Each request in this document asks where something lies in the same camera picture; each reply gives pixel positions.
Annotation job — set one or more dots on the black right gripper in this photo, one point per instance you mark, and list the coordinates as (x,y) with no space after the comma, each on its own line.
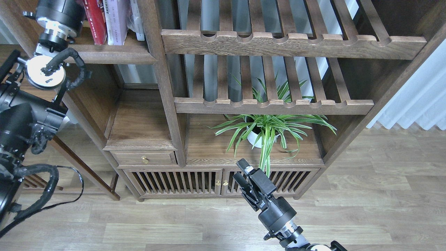
(257,190)

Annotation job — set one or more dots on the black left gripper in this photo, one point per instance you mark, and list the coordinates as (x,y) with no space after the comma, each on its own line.
(70,14)

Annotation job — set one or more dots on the red paperback book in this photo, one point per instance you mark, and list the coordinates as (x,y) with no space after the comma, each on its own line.
(95,13)

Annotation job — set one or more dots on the white and purple book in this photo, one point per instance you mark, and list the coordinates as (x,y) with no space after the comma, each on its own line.
(116,13)

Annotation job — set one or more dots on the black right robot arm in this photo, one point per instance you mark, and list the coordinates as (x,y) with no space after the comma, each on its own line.
(291,238)

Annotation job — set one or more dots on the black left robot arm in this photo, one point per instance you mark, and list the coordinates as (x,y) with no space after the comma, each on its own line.
(31,96)

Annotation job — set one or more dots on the green spider plant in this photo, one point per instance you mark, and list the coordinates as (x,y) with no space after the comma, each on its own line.
(289,127)

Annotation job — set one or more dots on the white book in plastic wrap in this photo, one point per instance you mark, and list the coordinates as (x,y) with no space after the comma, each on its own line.
(135,21)

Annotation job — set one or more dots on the brass drawer knob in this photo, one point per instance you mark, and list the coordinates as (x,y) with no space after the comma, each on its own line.
(144,160)

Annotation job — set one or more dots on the dark wooden bookshelf unit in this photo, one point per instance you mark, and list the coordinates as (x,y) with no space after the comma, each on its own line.
(160,97)

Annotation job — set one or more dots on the white pleated curtain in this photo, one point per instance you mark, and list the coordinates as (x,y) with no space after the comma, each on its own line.
(421,100)

